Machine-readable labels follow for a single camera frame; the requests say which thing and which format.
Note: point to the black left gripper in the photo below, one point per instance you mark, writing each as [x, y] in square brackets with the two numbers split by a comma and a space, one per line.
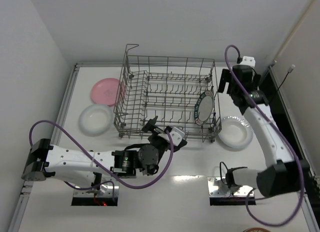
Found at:
[155, 129]

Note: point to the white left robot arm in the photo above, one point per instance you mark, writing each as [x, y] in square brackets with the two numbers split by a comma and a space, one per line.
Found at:
[84, 168]

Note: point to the brown round object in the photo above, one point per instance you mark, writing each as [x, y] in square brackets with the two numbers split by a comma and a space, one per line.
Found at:
[256, 229]

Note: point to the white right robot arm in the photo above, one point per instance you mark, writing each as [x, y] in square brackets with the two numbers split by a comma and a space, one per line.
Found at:
[282, 174]

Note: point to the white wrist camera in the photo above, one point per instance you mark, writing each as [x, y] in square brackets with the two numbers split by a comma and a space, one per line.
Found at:
[177, 136]
[248, 61]

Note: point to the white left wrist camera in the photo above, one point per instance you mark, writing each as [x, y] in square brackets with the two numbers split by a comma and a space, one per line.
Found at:
[177, 136]

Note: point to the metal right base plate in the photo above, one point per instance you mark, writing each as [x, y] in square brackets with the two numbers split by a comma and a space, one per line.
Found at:
[217, 189]

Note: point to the pink plastic plate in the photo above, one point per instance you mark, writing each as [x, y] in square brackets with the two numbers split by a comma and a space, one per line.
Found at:
[105, 91]

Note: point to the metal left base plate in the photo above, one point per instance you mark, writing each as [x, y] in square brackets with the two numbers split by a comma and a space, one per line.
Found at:
[108, 189]

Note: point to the metal base plate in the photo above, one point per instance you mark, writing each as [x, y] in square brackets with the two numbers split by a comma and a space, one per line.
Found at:
[108, 189]
[217, 189]

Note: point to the green rimmed printed plate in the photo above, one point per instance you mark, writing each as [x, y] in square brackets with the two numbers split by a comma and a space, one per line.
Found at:
[203, 108]

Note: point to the white shallow bowl plate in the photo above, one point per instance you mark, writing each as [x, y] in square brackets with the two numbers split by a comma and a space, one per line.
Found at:
[95, 119]

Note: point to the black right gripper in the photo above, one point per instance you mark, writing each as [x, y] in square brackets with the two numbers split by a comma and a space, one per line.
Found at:
[224, 80]

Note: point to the grey wire dish rack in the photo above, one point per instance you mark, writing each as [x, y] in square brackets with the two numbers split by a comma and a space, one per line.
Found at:
[167, 88]

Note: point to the white fluted plate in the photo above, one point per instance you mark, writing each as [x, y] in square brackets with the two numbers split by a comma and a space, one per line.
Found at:
[236, 132]

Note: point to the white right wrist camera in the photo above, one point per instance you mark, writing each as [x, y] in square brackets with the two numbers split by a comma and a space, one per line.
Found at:
[248, 61]

